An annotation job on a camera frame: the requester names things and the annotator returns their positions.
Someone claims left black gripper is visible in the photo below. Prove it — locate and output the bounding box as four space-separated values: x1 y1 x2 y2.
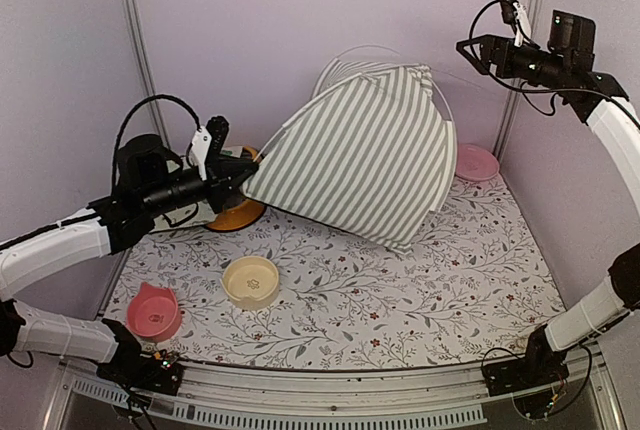
141 154 258 217

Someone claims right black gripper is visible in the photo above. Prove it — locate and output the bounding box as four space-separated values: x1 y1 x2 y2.
457 33 570 90

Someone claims green patterned cushion mat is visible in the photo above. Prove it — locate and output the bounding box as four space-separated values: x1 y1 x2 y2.
151 201 217 233

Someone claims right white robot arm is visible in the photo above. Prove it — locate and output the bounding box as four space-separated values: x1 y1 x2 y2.
456 4 639 386

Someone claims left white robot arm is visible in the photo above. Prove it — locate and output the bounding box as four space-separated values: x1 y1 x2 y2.
1 129 258 384

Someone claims cream pet bowl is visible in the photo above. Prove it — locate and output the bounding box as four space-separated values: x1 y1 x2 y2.
221 256 280 311

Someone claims red cat-ear pet bowl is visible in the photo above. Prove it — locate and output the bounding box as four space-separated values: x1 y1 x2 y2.
126 282 182 343

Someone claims pink plate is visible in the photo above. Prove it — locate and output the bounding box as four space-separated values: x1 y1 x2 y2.
455 144 500 182

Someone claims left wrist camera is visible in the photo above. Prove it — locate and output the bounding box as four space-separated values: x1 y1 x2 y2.
187 116 229 181

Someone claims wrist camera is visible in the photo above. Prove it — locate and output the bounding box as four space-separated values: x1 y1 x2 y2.
499 0 534 47
187 116 229 181

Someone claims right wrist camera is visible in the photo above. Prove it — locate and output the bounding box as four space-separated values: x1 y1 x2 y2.
499 0 534 47

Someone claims right aluminium frame post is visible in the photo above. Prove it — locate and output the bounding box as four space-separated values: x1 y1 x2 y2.
493 0 543 163

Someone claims aluminium frame post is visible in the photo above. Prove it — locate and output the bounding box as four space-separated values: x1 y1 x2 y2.
112 0 174 151
493 0 543 163

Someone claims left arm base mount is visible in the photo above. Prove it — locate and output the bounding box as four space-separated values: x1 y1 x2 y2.
96 350 185 396

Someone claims left aluminium frame post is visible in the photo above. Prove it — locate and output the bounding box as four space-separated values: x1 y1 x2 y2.
112 0 174 151

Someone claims front aluminium rail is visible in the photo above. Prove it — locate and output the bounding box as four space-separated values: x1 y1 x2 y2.
42 344 627 429

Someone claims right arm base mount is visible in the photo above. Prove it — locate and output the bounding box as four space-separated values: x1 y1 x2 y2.
481 352 569 396

